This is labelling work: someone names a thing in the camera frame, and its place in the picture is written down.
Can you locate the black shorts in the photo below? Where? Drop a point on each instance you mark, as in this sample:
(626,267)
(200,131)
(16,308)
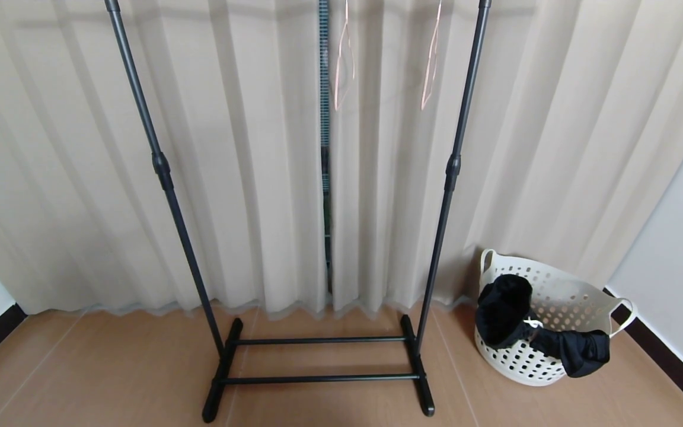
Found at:
(501,308)

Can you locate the pink clothes hanger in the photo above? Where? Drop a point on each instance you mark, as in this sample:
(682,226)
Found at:
(432,44)
(336,83)

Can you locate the black clothes rack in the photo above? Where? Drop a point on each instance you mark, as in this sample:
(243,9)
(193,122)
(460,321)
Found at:
(318,340)

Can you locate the white laundry basket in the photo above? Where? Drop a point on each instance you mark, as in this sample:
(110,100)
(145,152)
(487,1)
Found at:
(561,296)

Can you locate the window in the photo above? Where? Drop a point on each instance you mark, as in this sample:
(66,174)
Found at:
(324,89)

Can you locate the beige curtain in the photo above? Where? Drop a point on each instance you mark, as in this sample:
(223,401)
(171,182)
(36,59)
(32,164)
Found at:
(51,118)
(555,118)

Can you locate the black garment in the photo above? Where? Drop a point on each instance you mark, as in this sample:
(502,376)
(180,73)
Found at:
(584,353)

